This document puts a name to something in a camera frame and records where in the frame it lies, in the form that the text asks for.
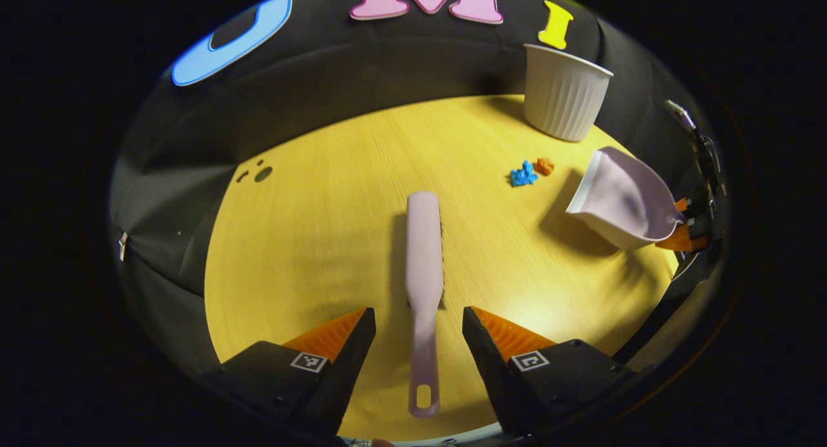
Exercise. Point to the silver clip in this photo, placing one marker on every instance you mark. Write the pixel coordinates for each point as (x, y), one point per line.
(123, 247)

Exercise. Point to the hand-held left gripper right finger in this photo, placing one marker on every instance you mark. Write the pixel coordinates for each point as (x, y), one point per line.
(491, 376)

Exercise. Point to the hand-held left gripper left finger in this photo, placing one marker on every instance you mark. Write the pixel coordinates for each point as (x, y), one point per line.
(352, 369)

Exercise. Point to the black backdrop cloth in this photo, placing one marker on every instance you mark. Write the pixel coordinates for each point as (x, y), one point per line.
(362, 66)

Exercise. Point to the small pale pink broom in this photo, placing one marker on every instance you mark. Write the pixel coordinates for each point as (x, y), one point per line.
(423, 253)

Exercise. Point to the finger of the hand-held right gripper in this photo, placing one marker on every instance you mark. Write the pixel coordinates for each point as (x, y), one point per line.
(681, 240)
(683, 206)

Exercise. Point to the orange paper scrap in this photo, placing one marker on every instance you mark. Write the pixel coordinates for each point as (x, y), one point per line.
(544, 166)

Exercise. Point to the pale pink dustpan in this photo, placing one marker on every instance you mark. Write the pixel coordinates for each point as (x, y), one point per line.
(620, 195)

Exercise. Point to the white ribbed garbage bin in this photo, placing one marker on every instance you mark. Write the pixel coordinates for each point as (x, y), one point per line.
(562, 104)

